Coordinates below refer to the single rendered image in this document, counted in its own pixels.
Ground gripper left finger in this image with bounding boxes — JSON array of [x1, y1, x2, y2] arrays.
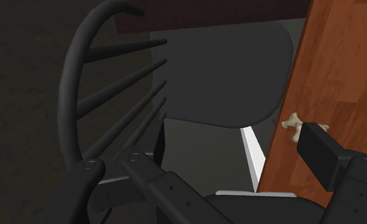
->
[[39, 121, 233, 224]]

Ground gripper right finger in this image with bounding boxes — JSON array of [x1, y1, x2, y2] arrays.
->
[[296, 122, 367, 224]]

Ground small beige bone-shaped toy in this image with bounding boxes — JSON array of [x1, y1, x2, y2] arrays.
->
[[281, 112, 330, 144]]

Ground brown wooden table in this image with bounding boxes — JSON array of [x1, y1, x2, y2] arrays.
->
[[256, 0, 367, 215]]

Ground black spindle-back chair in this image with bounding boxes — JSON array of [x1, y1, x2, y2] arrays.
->
[[57, 0, 294, 174]]

